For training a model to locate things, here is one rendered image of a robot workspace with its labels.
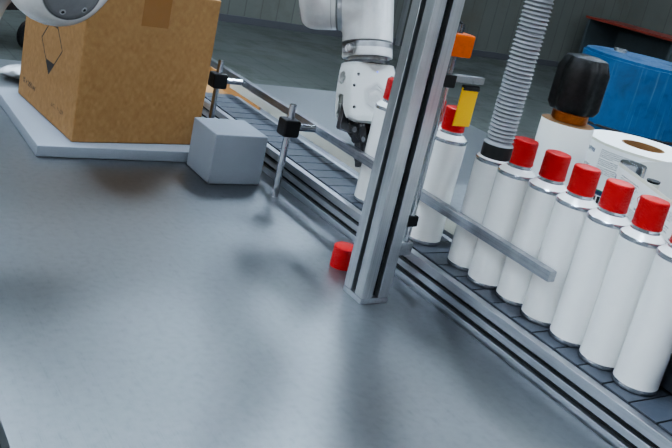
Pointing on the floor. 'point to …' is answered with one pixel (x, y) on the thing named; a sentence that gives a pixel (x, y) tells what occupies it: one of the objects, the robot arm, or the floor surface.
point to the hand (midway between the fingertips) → (364, 155)
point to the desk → (626, 38)
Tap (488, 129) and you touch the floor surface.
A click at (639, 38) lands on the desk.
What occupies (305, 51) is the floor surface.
